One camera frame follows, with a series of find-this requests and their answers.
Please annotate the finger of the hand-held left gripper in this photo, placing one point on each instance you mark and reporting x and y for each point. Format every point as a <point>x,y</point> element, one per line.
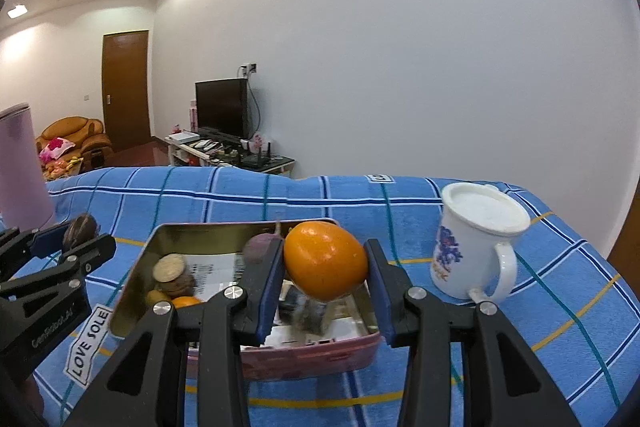
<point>90,252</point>
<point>45,238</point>

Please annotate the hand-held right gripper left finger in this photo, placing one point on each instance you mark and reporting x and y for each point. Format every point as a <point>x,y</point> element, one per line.
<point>270,299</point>

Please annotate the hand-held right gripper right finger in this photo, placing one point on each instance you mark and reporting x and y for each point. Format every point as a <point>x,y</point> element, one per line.
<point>381,302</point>

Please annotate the dark round fruit with stem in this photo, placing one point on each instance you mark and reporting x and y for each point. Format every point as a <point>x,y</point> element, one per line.
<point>82,227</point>

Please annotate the dark sugarcane piece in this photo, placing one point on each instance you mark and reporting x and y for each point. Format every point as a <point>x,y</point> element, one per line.
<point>170,268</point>
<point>310,314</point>

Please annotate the large orange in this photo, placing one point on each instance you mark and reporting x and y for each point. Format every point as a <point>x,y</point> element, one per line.
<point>325,257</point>

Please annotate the pink tin box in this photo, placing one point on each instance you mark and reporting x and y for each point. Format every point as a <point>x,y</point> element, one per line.
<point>310,359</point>

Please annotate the small orange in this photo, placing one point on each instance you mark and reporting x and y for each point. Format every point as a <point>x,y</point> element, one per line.
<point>186,302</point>

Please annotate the purple fruit with stem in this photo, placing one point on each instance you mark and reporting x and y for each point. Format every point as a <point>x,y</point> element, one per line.
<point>257,247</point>

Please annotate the printed paper sheet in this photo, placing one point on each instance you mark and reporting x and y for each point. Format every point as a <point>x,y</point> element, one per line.
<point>215,272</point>

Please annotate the purple electric kettle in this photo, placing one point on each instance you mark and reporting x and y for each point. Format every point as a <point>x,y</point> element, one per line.
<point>22,167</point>

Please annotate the small brown round fruit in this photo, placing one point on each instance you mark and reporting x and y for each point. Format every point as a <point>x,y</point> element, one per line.
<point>156,298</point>

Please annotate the pink cushion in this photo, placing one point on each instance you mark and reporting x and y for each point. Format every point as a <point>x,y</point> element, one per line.
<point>55,149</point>

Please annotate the white printed mug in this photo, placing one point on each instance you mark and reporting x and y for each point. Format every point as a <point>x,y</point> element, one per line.
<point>470,262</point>

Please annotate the blue plaid blanket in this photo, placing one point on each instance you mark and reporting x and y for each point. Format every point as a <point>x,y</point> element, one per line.
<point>350,202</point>

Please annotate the brown leather armchair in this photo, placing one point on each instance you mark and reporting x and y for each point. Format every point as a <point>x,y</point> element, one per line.
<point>70,127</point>

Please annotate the white television stand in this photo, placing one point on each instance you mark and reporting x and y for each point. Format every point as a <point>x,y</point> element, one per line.
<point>175,153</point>

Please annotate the black router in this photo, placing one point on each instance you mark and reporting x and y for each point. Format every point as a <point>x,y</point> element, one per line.
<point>257,162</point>

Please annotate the white flat box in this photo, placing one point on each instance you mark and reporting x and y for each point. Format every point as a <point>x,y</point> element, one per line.
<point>184,137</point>

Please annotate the small pink ornament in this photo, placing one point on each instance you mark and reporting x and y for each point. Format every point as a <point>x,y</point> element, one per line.
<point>258,142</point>

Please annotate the brown wooden door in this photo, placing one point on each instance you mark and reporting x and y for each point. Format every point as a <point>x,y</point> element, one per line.
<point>125,92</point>

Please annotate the tall pink box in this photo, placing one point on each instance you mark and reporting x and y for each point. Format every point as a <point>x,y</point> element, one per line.
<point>193,116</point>

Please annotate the black television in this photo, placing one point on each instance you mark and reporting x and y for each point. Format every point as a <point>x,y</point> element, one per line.
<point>220,107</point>

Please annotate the ceiling light panel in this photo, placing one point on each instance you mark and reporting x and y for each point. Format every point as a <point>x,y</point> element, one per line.
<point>17,12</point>

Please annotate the wall power socket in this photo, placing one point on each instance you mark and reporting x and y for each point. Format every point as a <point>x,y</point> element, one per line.
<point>248,68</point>

